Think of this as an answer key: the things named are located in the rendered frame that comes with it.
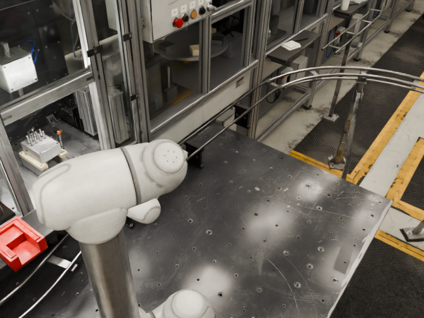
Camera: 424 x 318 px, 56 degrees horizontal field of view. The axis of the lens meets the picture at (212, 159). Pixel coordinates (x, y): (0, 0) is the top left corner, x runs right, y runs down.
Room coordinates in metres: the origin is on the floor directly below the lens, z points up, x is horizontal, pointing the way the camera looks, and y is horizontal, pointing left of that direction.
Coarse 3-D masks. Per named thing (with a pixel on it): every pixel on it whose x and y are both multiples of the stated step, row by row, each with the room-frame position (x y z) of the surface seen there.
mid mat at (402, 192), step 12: (420, 144) 2.72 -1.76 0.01; (408, 156) 2.56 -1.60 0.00; (420, 156) 2.55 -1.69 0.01; (408, 168) 2.40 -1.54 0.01; (420, 168) 2.40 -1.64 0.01; (396, 180) 2.26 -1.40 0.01; (408, 180) 2.25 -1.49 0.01; (420, 180) 2.26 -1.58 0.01; (396, 192) 2.12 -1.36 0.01; (408, 192) 2.12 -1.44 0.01; (420, 192) 2.13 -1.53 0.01; (396, 204) 2.00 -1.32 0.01; (408, 204) 2.00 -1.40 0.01; (420, 204) 2.00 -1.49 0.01; (420, 216) 1.89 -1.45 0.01
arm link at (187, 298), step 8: (176, 296) 0.66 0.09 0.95; (184, 296) 0.66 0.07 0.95; (192, 296) 0.66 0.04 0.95; (200, 296) 0.66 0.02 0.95; (168, 304) 0.63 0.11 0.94; (176, 304) 0.63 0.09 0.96; (184, 304) 0.63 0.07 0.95; (192, 304) 0.63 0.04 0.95; (200, 304) 0.63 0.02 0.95; (208, 304) 0.65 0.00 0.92; (152, 312) 0.64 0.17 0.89; (160, 312) 0.63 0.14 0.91; (168, 312) 0.61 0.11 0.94; (176, 312) 0.60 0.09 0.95; (184, 312) 0.60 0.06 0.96; (192, 312) 0.60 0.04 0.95; (200, 312) 0.61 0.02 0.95; (208, 312) 0.62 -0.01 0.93
